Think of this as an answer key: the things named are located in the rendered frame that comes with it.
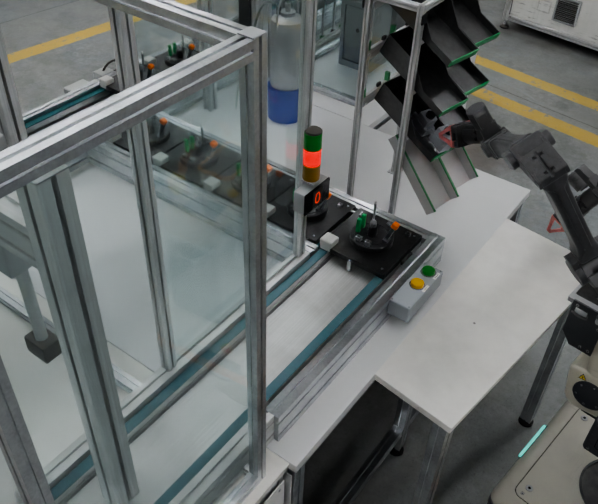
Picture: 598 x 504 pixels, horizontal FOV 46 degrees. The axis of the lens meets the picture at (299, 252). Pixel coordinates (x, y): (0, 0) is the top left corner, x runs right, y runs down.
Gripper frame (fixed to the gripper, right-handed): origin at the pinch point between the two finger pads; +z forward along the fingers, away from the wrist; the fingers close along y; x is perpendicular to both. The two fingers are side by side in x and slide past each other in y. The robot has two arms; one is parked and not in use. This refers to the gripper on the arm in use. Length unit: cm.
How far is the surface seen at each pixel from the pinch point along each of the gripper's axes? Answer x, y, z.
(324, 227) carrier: 24.3, 32.7, 25.9
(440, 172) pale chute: 14.8, -8.7, 13.1
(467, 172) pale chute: 18.4, -24.0, 15.6
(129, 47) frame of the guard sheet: -37, 108, -32
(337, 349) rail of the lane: 47, 60, -11
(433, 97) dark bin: -11.7, 3.4, 0.4
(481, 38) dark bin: -26.4, -13.1, -5.4
